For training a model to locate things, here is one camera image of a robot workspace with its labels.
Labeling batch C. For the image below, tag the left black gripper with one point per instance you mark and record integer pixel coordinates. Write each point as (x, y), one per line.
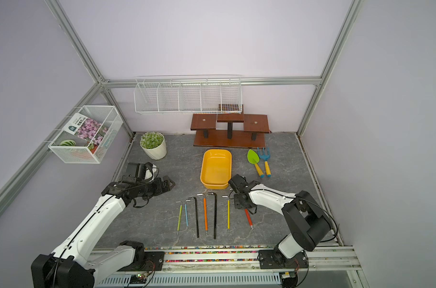
(159, 189)

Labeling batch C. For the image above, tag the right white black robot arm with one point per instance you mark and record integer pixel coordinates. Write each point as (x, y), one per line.
(307, 221)

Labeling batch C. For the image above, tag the blue small hex key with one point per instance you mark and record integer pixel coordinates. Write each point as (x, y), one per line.
(186, 214)

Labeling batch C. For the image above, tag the long white wire shelf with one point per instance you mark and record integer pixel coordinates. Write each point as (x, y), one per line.
(186, 94)

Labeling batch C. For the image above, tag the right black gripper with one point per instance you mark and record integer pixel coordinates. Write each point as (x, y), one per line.
(236, 204)

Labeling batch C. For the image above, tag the white pot green plant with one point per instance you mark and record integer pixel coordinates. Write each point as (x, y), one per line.
(154, 145)

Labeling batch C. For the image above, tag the long black hex key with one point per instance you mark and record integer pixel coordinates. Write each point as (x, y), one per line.
(215, 214)

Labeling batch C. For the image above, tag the blue toy garden rake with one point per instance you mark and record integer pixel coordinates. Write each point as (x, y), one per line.
(264, 154)

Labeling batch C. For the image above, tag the orange hex key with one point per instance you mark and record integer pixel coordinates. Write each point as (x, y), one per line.
(205, 213)

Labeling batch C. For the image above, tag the small dark tray in shelf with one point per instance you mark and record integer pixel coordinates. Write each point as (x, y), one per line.
(230, 108)

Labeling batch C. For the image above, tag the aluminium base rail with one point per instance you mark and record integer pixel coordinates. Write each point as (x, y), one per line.
(212, 259)

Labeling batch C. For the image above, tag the green small hex key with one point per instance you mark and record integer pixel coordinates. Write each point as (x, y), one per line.
(179, 215)

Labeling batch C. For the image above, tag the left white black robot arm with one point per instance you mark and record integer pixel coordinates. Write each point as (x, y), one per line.
(69, 266)

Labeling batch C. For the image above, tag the flower seed packet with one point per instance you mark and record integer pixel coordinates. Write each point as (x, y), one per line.
(86, 128)

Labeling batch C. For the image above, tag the brown wooden tiered stand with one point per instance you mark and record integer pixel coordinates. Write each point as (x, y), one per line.
(230, 130)

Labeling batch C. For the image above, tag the yellow hex key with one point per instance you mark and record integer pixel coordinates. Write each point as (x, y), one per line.
(228, 201)

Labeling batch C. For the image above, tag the yellow plastic storage box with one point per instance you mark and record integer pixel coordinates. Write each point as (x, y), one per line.
(216, 169)

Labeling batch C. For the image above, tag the thin black hex key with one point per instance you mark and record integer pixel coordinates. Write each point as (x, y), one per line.
(194, 199)

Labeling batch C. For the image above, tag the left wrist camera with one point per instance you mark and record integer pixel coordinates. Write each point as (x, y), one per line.
(140, 172)

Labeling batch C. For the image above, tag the green toy garden trowel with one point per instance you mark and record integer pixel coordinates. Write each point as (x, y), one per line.
(254, 159)

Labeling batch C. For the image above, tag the red long hex key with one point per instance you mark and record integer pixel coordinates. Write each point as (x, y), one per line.
(247, 213)

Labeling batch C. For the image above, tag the white wire wall basket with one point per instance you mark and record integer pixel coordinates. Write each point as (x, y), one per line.
(85, 152)

